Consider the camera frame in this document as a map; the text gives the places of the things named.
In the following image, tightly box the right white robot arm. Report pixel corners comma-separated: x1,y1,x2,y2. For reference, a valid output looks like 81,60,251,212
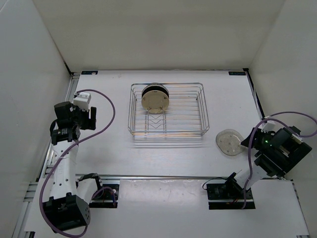
222,126,312,198

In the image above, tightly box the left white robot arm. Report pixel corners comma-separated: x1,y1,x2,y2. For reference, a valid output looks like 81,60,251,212
41,101,104,233

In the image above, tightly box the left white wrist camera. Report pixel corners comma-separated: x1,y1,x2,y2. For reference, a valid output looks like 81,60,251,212
73,92,91,112

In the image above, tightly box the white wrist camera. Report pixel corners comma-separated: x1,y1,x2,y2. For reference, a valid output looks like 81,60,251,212
261,119,276,133
73,92,91,112

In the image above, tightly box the aluminium table frame rail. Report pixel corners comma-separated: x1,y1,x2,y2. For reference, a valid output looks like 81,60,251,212
12,71,81,238

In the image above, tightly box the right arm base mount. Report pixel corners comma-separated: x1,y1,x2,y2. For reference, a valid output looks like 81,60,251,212
203,183,256,210

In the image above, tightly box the beige printed plate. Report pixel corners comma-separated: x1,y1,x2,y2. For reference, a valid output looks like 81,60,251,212
141,90,169,114

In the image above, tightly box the black plate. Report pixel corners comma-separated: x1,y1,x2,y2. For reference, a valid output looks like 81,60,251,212
142,86,169,98

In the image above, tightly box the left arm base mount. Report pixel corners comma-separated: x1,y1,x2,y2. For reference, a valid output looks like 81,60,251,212
89,181,120,209

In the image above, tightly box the chrome wire dish rack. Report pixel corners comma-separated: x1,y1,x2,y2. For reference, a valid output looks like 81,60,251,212
128,82,210,137

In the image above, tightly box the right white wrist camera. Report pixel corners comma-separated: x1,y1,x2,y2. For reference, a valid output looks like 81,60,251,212
261,119,276,133

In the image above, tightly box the clear glass plate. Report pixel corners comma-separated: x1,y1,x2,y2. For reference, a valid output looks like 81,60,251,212
215,129,245,157
148,83,163,87

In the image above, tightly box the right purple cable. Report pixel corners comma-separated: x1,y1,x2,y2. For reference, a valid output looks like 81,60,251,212
242,111,317,209

